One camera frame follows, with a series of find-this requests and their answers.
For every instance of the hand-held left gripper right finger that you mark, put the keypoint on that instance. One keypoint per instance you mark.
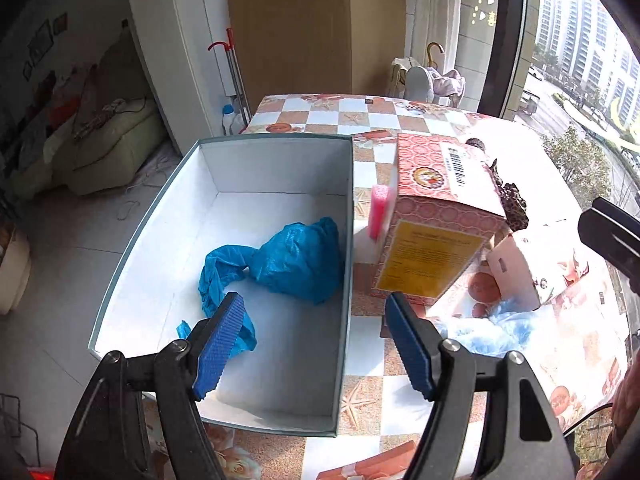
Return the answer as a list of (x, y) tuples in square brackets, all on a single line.
[(410, 345)]

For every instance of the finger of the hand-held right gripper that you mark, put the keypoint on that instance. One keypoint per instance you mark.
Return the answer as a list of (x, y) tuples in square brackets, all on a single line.
[(612, 240)]

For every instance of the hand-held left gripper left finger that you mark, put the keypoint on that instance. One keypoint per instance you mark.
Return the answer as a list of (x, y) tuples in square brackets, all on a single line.
[(220, 345)]

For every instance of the white cardboard storage box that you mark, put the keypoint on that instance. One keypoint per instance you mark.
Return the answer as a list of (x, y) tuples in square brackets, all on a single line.
[(280, 355)]

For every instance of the light blue fluffy cloth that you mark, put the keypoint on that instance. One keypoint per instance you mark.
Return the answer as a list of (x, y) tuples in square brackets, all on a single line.
[(480, 332)]

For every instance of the leopard print scrunchie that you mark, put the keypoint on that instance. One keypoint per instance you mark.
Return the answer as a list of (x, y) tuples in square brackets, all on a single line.
[(515, 205)]

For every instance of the blue plastic bag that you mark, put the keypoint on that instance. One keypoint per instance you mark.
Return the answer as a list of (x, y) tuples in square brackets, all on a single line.
[(295, 260)]

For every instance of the pink sponge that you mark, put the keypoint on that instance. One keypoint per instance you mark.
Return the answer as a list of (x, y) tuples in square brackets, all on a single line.
[(381, 210)]

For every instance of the red patterned carton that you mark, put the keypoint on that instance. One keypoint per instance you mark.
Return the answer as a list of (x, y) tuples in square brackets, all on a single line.
[(430, 200)]

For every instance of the apartment buildings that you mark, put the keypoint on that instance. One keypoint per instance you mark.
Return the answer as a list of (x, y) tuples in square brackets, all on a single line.
[(585, 40)]

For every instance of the red plastic object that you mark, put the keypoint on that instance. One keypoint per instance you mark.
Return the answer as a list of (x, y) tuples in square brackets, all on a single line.
[(42, 474)]

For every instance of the beige round table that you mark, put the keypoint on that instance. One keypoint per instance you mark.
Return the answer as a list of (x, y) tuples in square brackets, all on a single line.
[(12, 270)]

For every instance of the white bottle with blue cap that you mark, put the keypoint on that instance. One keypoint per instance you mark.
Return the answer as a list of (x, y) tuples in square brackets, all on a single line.
[(229, 122)]

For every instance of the lilac garment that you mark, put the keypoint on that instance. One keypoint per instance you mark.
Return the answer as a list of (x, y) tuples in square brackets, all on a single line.
[(450, 87)]

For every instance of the beige cushion seat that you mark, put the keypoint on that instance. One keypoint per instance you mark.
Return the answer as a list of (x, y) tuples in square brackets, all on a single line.
[(115, 145)]

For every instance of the red cloth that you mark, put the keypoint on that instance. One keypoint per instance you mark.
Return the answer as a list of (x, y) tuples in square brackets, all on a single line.
[(65, 110)]

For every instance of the large brown cardboard box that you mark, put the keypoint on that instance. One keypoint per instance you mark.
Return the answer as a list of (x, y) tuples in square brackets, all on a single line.
[(310, 45)]

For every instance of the dark window frame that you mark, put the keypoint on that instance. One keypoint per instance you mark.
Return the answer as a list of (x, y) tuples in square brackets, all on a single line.
[(505, 35)]

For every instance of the small framed wall picture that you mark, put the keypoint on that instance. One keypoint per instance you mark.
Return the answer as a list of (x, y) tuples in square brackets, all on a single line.
[(27, 70), (60, 24)]

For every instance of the large framed wall picture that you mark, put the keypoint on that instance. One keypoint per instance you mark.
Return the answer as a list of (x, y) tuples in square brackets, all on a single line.
[(40, 40)]

